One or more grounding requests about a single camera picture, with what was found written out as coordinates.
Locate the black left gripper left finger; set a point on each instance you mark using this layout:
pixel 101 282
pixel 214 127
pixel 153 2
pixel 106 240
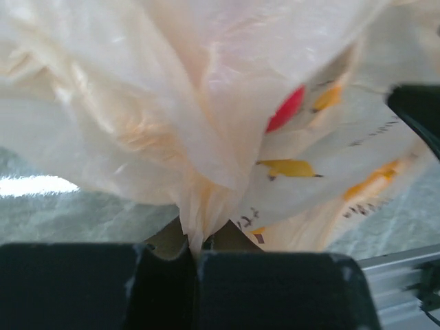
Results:
pixel 146 285

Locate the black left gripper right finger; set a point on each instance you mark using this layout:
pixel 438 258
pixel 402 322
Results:
pixel 239 286

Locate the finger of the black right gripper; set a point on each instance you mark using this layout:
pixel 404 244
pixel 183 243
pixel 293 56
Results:
pixel 418 106

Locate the large red apple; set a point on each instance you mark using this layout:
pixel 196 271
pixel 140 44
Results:
pixel 287 110

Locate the peach plastic bag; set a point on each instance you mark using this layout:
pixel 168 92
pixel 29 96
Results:
pixel 167 102

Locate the aluminium table edge rail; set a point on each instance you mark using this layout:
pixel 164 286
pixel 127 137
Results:
pixel 394 281

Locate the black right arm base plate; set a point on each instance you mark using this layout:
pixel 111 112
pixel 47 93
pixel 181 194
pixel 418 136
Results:
pixel 429 290

